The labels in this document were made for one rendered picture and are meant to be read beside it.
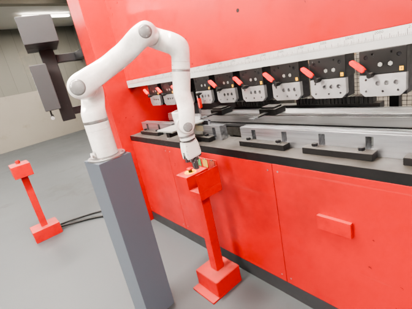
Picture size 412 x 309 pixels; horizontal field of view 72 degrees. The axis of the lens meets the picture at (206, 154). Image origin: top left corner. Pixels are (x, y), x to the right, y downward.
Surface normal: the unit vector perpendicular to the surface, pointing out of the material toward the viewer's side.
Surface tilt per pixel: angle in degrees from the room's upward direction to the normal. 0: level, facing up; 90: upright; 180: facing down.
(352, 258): 90
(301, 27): 90
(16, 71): 90
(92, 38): 90
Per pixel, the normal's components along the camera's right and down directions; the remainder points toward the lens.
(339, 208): -0.74, 0.34
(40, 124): 0.70, 0.08
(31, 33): 0.48, 0.18
